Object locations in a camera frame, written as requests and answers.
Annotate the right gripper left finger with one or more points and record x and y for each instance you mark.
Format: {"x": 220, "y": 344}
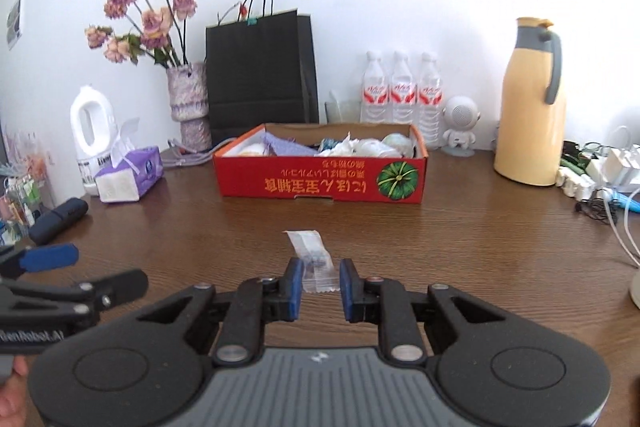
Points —
{"x": 242, "y": 315}

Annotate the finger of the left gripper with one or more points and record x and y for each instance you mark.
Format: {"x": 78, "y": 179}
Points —
{"x": 31, "y": 304}
{"x": 18, "y": 260}

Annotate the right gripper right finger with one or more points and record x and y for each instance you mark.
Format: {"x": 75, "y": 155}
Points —
{"x": 388, "y": 305}

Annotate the clear plastic wrapper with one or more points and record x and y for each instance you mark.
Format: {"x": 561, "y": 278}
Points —
{"x": 320, "y": 275}

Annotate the white tissue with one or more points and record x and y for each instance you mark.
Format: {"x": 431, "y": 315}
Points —
{"x": 347, "y": 148}

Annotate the purple fabric pouch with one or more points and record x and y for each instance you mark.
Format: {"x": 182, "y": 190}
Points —
{"x": 286, "y": 147}

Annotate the white cotton swab box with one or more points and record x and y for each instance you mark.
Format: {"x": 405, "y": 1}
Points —
{"x": 374, "y": 149}

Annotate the blue snack wrapper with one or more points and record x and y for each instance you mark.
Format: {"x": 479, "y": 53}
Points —
{"x": 328, "y": 144}

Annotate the person left hand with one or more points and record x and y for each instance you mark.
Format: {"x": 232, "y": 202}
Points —
{"x": 14, "y": 394}

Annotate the dark glasses case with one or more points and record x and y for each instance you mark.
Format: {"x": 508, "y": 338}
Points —
{"x": 57, "y": 220}

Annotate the red cardboard box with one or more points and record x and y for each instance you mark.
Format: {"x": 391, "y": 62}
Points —
{"x": 398, "y": 180}

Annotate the purple tissue pack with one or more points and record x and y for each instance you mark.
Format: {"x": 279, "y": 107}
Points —
{"x": 132, "y": 171}

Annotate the white detergent jug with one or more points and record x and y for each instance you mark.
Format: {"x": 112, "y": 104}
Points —
{"x": 94, "y": 131}

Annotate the right water bottle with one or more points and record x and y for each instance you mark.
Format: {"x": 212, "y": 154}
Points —
{"x": 429, "y": 101}

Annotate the water bottle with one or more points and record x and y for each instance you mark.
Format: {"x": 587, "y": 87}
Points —
{"x": 429, "y": 101}
{"x": 402, "y": 90}
{"x": 374, "y": 91}

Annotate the left water bottle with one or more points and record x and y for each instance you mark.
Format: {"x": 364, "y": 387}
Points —
{"x": 374, "y": 91}

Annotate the clear glass cup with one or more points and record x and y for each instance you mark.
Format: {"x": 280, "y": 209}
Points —
{"x": 341, "y": 111}

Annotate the white robot speaker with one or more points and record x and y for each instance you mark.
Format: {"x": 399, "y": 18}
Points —
{"x": 461, "y": 115}

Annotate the middle water bottle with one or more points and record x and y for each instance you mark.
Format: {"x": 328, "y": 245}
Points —
{"x": 402, "y": 90}

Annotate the yellow thermos jug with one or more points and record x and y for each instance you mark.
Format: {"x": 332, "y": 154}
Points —
{"x": 532, "y": 114}

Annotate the purple ceramic vase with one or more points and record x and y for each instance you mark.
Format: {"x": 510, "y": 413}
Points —
{"x": 188, "y": 101}

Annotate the black paper bag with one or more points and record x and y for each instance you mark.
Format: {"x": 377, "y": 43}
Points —
{"x": 260, "y": 69}

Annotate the white power strip with chargers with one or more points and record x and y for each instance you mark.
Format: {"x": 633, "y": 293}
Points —
{"x": 603, "y": 180}

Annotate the dried pink flowers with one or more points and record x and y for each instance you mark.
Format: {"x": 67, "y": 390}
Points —
{"x": 143, "y": 28}

